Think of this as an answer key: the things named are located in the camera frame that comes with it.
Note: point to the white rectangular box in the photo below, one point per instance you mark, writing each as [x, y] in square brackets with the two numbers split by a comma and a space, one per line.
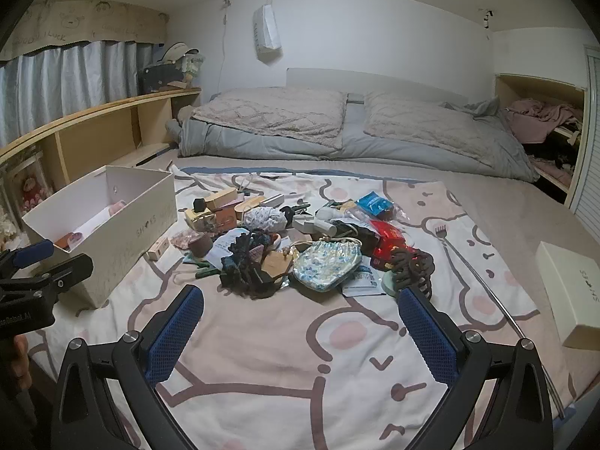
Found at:
[271, 199]

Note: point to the bear print blanket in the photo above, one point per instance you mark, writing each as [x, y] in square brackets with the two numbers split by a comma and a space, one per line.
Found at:
[300, 365]

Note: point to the beige quilted pillow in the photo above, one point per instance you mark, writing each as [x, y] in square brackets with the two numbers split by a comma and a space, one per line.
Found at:
[422, 122]
[272, 112]

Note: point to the red packet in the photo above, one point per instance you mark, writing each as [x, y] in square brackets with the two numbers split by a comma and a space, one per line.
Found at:
[386, 234]

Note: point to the large white mask packet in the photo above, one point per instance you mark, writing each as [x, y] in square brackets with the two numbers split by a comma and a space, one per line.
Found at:
[361, 283]

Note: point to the white hanging bag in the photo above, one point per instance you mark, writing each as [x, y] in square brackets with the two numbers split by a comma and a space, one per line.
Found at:
[266, 33]

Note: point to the black clip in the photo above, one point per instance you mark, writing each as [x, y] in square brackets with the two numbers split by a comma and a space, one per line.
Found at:
[289, 216]

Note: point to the metal backscratcher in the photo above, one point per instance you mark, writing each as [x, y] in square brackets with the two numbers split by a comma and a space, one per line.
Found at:
[440, 232]

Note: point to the person's left hand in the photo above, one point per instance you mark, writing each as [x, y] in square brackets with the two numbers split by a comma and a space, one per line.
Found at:
[21, 358]

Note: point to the white cap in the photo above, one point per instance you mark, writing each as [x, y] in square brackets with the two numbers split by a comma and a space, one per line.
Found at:
[176, 50]

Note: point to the white plush toy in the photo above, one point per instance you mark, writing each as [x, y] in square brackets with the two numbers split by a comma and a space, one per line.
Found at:
[328, 213]

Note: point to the wooden comb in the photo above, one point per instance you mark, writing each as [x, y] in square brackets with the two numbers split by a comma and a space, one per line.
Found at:
[248, 205]

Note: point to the white patterned cloth ball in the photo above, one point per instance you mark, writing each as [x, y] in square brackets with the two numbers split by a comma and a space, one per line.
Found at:
[265, 219]

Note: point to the black bag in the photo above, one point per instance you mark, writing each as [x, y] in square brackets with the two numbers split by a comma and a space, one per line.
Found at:
[159, 78]

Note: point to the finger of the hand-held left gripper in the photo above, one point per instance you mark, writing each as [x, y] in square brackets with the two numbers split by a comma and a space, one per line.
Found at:
[70, 272]
[33, 252]

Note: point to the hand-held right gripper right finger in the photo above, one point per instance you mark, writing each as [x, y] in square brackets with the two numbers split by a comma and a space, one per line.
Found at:
[426, 337]

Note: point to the white louvre door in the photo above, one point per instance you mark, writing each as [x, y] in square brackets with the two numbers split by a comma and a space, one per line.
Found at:
[591, 150]

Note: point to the tan leather tag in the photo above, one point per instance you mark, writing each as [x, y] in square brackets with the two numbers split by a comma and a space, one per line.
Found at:
[276, 262]

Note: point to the black wall hook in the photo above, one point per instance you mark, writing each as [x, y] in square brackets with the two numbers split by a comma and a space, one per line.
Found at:
[487, 18]

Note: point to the white plug adapter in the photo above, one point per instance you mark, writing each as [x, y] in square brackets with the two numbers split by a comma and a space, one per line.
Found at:
[303, 225]

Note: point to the pale green cloth bundle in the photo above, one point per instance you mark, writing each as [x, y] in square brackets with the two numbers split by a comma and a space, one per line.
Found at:
[193, 64]

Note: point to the wooden closet shelf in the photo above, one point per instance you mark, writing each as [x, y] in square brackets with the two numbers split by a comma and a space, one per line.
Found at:
[504, 91]

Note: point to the light wooden box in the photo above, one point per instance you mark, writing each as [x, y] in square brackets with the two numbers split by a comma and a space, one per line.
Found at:
[222, 198]

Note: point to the white shoe box lid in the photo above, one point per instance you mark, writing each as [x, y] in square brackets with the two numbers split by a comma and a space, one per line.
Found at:
[567, 290]

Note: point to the brown hair claw clip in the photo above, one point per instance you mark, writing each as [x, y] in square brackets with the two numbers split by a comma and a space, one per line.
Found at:
[412, 267]

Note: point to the grey duvet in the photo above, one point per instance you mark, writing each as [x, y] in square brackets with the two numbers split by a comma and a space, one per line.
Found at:
[220, 140]

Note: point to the white tube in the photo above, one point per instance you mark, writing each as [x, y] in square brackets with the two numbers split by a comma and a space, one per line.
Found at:
[324, 228]

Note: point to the pale green round tin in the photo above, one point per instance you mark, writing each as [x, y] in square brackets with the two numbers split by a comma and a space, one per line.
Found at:
[388, 285]

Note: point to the white headboard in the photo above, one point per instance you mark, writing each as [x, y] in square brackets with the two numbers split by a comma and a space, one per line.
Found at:
[398, 82]

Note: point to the blue brown crochet piece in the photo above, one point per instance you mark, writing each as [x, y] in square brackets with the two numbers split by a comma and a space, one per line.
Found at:
[243, 262]

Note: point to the pink lace cloth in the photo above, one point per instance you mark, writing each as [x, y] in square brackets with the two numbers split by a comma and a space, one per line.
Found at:
[180, 240]

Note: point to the white shoe box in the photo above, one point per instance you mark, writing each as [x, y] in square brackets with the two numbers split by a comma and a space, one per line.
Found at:
[136, 239]

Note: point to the cream perfume box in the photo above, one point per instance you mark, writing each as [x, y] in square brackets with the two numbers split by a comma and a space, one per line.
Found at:
[197, 219]

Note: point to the clear plastic bag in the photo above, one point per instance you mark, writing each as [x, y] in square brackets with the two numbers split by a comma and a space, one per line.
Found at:
[401, 213]

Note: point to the beige bed sheet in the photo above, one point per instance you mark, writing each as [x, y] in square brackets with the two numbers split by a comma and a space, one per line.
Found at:
[515, 225]

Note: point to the green clothes peg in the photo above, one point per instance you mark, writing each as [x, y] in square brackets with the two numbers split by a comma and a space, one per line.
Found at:
[295, 207]
[201, 270]

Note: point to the brown leather wallet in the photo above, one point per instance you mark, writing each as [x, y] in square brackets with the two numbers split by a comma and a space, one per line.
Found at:
[225, 219]

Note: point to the wooden bedside shelf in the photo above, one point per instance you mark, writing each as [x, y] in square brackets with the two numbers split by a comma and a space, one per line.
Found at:
[93, 136]

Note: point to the dark clothes pile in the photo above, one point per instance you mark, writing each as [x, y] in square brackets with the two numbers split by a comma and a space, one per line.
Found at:
[548, 157]

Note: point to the blue grey curtain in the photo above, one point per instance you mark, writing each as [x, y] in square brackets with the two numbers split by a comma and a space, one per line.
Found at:
[70, 75]

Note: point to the bear print valance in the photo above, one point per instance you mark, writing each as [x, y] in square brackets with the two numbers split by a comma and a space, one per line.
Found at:
[84, 21]

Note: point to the pink clothes pile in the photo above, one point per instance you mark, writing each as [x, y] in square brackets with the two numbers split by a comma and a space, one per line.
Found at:
[543, 117]

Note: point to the blue packet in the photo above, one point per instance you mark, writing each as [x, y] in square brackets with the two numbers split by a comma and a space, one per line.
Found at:
[372, 204]

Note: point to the brown cylinder case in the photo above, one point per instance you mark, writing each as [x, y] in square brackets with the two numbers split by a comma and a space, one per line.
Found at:
[200, 245]

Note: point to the small pale box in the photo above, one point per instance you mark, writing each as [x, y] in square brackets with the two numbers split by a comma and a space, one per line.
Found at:
[157, 248]

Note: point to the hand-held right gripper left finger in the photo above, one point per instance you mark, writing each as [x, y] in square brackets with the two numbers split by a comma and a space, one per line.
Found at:
[173, 333]

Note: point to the red box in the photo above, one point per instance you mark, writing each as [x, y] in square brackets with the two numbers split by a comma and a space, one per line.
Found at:
[382, 260]

